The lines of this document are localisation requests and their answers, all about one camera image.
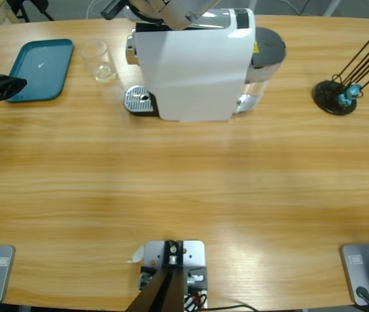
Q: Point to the clear water tank grey lid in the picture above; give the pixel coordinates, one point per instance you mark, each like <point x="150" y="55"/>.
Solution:
<point x="269" y="45"/>

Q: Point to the teal plastic tray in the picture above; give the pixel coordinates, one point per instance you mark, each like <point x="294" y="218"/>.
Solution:
<point x="41" y="68"/>

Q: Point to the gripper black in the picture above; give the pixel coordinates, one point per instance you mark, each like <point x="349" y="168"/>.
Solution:
<point x="178" y="13"/>

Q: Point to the clear drinking glass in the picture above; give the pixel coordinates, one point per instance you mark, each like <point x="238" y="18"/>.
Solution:
<point x="104" y="70"/>

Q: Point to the black capsule holder stand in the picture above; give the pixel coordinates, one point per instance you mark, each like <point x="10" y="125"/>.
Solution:
<point x="325" y="97"/>

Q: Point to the black chair legs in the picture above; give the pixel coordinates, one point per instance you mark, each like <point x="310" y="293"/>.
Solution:
<point x="35" y="4"/>

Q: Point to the black camera post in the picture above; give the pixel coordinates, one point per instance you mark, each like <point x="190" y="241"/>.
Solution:
<point x="165" y="292"/>

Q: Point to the white mount block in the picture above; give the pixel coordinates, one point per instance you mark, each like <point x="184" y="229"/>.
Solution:
<point x="192" y="252"/>

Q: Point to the grey coffee machine lever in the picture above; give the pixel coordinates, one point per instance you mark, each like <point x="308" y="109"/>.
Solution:
<point x="217" y="18"/>

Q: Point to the white metal frame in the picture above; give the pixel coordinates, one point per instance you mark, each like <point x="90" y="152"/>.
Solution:
<point x="332" y="8"/>

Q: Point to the white capsule coffee machine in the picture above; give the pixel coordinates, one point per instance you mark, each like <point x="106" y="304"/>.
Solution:
<point x="191" y="71"/>

